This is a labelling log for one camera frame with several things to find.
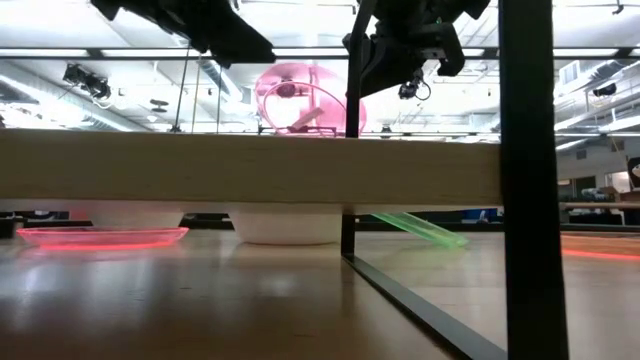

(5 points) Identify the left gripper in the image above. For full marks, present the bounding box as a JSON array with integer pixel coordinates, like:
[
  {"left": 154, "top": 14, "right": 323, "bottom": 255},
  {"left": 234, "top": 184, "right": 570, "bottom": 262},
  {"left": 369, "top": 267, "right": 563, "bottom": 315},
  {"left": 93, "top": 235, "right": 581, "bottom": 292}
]
[{"left": 89, "top": 0, "right": 277, "bottom": 69}]

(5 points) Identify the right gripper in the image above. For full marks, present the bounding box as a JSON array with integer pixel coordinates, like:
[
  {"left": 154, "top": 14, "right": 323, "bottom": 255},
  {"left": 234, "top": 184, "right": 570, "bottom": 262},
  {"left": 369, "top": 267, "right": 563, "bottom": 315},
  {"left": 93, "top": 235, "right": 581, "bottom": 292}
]
[{"left": 341, "top": 0, "right": 492, "bottom": 99}]

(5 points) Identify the pink transparent plastic plate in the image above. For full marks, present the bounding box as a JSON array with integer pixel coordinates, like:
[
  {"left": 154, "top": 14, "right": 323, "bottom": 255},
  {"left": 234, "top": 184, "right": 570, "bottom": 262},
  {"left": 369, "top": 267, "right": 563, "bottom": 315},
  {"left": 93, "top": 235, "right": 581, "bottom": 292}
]
[
  {"left": 253, "top": 61, "right": 368, "bottom": 137},
  {"left": 15, "top": 226, "right": 190, "bottom": 252}
]

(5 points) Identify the orange transparent plastic plate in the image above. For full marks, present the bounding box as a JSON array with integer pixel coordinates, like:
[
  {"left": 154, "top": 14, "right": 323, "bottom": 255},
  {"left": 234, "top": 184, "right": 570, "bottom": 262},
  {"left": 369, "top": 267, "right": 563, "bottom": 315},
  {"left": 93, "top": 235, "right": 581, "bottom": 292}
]
[{"left": 560, "top": 233, "right": 640, "bottom": 262}]

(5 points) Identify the wooden shelf board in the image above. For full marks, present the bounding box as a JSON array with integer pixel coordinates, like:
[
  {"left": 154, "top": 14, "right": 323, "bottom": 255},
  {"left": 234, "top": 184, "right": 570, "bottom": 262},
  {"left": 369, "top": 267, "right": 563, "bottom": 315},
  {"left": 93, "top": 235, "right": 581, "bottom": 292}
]
[{"left": 0, "top": 128, "right": 503, "bottom": 216}]

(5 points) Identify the black ceiling-mounted device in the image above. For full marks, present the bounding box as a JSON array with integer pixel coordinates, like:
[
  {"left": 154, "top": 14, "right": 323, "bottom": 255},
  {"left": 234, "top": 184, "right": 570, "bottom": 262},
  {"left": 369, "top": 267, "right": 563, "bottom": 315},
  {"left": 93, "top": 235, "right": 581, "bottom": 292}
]
[
  {"left": 591, "top": 82, "right": 619, "bottom": 99},
  {"left": 61, "top": 63, "right": 112, "bottom": 100}
]

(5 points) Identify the wooden background table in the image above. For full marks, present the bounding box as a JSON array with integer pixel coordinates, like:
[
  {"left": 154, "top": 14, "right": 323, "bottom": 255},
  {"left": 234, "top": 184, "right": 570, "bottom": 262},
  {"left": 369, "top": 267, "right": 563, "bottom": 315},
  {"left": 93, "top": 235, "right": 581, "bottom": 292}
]
[{"left": 558, "top": 200, "right": 640, "bottom": 226}]

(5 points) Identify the black metal shelf frame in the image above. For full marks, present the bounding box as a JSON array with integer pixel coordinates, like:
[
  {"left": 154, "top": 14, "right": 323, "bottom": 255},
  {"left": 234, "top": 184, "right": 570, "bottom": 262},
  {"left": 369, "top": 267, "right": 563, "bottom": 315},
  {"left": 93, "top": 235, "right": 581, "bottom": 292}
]
[{"left": 341, "top": 0, "right": 571, "bottom": 360}]

